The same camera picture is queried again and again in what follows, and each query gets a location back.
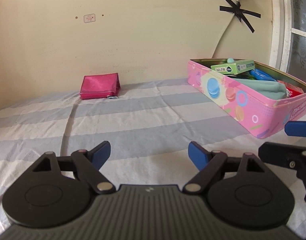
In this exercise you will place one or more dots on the grey white striped bedsheet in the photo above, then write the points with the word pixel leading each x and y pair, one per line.
pixel 149 127

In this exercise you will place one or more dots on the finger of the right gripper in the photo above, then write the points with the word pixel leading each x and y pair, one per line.
pixel 295 128
pixel 283 155

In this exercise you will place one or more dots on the red small carton box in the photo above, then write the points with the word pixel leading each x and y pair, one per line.
pixel 292 90

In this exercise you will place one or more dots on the green tea box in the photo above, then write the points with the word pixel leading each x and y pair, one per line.
pixel 234 68

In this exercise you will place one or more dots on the frosted floral window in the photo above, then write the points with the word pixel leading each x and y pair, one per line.
pixel 288 46

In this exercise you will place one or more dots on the teal plush toy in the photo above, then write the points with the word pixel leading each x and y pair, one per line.
pixel 230 60

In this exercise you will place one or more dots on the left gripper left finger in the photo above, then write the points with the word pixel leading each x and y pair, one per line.
pixel 56 190

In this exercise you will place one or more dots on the pink fabric wallet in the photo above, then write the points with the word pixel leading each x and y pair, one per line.
pixel 100 86

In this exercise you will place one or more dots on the green snack packet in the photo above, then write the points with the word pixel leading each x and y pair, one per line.
pixel 245 75

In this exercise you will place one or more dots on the black tape cross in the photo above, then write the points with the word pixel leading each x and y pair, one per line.
pixel 239 13

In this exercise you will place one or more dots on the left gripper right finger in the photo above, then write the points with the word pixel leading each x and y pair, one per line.
pixel 243 191

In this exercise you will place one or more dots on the blue polka dot bow headband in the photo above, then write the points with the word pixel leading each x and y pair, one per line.
pixel 260 75

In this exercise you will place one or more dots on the pink macaron biscuit tin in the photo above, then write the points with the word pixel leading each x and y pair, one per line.
pixel 260 115

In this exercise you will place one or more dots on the white wall sticker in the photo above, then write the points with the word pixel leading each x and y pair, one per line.
pixel 89 18

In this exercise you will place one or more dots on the teal cloth pouch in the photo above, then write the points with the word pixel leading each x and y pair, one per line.
pixel 256 89

